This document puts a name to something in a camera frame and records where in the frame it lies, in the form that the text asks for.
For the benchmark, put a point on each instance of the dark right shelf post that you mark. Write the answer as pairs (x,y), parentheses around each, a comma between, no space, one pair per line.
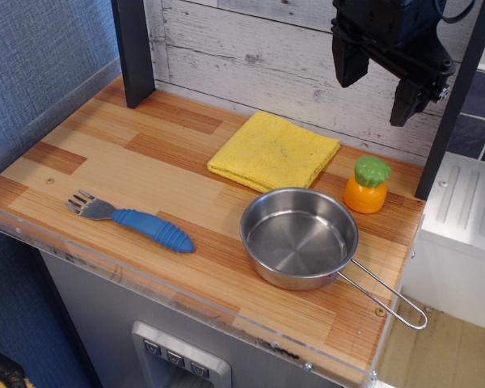
(472,56)

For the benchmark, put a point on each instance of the orange toy carrot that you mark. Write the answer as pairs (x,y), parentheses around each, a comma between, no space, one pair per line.
(365,191)

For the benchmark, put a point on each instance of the yellow cloth napkin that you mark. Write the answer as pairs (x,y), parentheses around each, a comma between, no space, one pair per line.
(269,152)

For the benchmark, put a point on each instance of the blue handled metal fork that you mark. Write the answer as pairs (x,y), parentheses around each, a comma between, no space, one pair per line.
(159,230)

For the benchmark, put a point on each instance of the clear acrylic table edge guard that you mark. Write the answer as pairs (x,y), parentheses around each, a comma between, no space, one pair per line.
(104,297)

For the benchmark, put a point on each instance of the dark shelf post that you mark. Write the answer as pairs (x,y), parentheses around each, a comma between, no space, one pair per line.
(472,56)
(134,50)

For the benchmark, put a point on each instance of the white toy sink unit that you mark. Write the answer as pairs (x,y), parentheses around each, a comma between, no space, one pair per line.
(447,267)

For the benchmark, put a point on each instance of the small steel saucepan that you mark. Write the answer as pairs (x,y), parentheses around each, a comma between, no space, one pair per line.
(300,239)

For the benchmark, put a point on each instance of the silver dispenser button panel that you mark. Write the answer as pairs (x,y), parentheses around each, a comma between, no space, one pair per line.
(167,361)

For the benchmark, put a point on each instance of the dark left shelf post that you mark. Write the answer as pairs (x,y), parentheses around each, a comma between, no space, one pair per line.
(134,50)

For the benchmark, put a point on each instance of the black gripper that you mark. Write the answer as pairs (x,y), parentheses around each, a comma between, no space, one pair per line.
(401,36)

